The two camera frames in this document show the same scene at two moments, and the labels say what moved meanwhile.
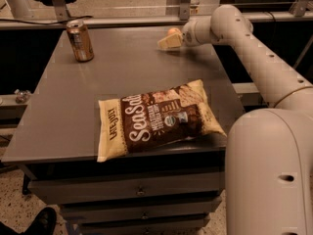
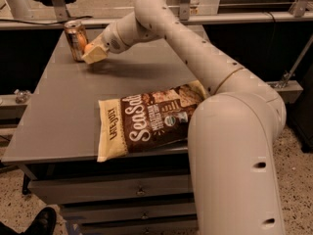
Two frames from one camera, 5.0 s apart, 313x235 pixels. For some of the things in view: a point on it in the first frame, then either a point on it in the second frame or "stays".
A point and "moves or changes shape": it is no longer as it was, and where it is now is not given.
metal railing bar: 61,23 stays
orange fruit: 173,31 moves or changes shape
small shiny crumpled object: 22,96 stays
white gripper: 187,36 -> 110,41
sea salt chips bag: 156,117 stays
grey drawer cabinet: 171,189 stays
